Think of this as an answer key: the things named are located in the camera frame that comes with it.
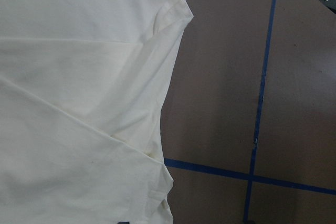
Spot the cream long-sleeve cat shirt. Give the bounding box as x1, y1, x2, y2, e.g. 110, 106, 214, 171
1, 0, 193, 223

